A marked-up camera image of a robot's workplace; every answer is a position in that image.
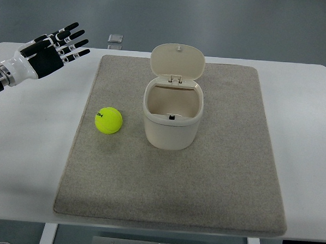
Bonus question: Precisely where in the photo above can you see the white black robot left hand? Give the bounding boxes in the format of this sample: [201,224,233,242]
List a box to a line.
[0,22,90,89]

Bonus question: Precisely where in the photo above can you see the yellow tennis ball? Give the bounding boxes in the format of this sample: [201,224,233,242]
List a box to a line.
[94,107,123,134]

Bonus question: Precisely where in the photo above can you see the clear floor plate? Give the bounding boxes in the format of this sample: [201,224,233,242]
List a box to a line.
[108,34,123,43]

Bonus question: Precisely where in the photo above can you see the beige bin with open lid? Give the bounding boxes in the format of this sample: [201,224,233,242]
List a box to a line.
[143,43,205,151]

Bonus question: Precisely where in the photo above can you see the white left table leg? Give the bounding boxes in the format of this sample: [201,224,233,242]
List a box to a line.
[39,223,58,244]

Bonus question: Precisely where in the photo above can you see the beige felt mat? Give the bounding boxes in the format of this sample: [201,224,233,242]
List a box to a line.
[54,55,287,236]

